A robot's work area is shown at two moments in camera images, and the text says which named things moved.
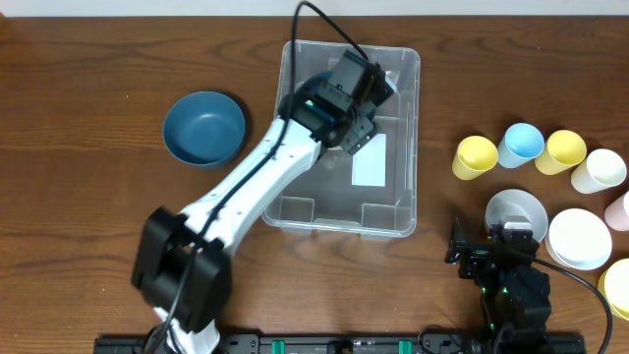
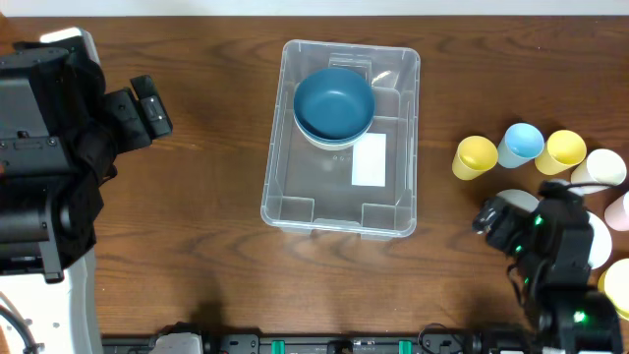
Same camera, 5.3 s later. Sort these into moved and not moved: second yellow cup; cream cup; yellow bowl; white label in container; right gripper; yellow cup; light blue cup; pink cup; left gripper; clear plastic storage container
Moved: right gripper; left gripper
Not moved: pink cup; yellow cup; light blue cup; cream cup; white label in container; second yellow cup; yellow bowl; clear plastic storage container
